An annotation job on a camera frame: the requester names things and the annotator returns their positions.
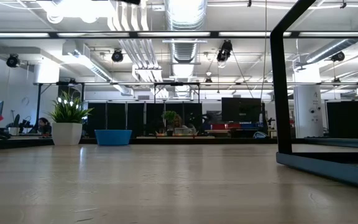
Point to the black background robot arm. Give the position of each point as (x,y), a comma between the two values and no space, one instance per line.
(206,123)

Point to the black frame crossbar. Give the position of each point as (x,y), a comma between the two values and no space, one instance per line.
(214,34)

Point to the white rectangular ceiling duct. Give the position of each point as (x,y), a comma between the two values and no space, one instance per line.
(82,62)

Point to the black aluminium table frame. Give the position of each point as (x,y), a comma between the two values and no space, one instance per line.
(197,140)

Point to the small background potted plant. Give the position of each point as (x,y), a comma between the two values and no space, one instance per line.
(169,116)

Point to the blue plastic mini bowl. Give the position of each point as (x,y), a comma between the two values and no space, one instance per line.
(113,138)

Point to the black display screen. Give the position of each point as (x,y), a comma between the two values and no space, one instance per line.
(241,109)

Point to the black ceiling-hung camera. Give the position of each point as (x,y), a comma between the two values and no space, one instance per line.
(117,56)
(337,56)
(12,60)
(225,51)

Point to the white round pillar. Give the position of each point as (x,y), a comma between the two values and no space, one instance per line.
(308,110)

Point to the black partition panel row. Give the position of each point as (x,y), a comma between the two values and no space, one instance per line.
(117,118)

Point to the artificial plant in white pot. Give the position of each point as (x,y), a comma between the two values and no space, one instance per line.
(67,133)

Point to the silver round ventilation duct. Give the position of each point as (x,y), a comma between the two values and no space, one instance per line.
(185,18)

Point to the person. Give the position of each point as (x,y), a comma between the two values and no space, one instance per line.
(43,126)
(178,122)

